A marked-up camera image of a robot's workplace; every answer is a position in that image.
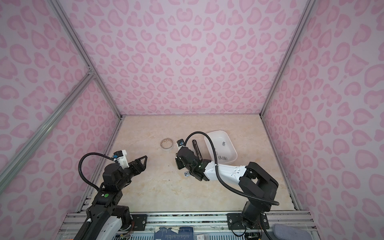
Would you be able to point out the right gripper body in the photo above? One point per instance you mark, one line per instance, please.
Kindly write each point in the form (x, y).
(181, 163)

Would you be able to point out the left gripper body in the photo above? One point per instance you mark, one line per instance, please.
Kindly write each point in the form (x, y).
(133, 171)

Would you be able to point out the black stapler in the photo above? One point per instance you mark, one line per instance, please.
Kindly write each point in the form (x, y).
(197, 150)

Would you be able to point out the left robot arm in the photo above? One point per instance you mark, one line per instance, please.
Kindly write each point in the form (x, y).
(105, 217)

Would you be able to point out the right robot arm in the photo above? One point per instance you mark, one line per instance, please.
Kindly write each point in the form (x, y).
(250, 181)

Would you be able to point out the clear tape roll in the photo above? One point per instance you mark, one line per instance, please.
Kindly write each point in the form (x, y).
(167, 144)

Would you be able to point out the white plastic tray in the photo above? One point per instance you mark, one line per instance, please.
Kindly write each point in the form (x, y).
(229, 151)

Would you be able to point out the grey cloth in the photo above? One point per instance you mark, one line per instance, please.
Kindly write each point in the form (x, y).
(284, 232)

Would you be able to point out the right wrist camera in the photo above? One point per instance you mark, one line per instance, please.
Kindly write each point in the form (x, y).
(180, 143)

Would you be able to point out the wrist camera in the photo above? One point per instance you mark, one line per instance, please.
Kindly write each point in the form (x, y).
(180, 143)
(120, 157)

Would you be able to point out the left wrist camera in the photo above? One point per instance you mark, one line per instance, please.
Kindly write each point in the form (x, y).
(120, 157)

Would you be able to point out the blue box on rail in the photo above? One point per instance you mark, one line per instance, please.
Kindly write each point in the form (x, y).
(178, 233)

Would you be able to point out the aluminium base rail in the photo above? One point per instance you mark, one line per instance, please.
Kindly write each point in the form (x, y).
(202, 222)

